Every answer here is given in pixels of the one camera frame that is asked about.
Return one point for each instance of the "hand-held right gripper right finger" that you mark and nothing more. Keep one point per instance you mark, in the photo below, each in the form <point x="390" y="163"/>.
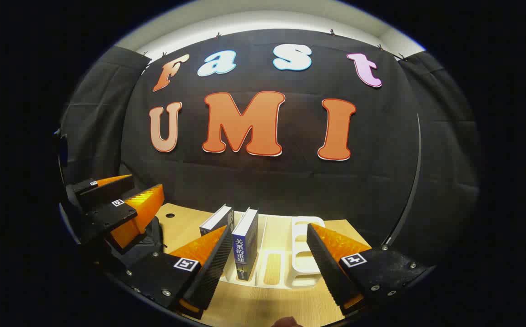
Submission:
<point x="329" y="268"/>

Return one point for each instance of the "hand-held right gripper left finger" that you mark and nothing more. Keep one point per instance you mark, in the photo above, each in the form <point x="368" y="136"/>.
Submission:
<point x="208" y="268"/>

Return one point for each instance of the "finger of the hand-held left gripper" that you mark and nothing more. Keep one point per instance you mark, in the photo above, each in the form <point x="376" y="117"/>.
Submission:
<point x="108" y="218"/>
<point x="108" y="190"/>

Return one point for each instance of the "white bookshelf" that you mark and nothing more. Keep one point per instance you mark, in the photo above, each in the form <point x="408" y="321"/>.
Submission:
<point x="301" y="261"/>

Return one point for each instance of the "blue cover book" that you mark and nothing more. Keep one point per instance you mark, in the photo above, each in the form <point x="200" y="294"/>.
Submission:
<point x="245" y="252"/>

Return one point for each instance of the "grey portrait cover book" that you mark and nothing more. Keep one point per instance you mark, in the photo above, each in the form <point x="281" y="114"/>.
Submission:
<point x="217" y="220"/>

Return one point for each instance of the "black schoolbag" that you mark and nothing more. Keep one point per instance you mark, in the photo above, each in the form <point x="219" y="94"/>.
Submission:
<point x="147" y="247"/>

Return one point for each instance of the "black backdrop cloth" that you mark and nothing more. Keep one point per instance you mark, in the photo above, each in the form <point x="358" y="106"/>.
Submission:
<point x="290" y="181"/>

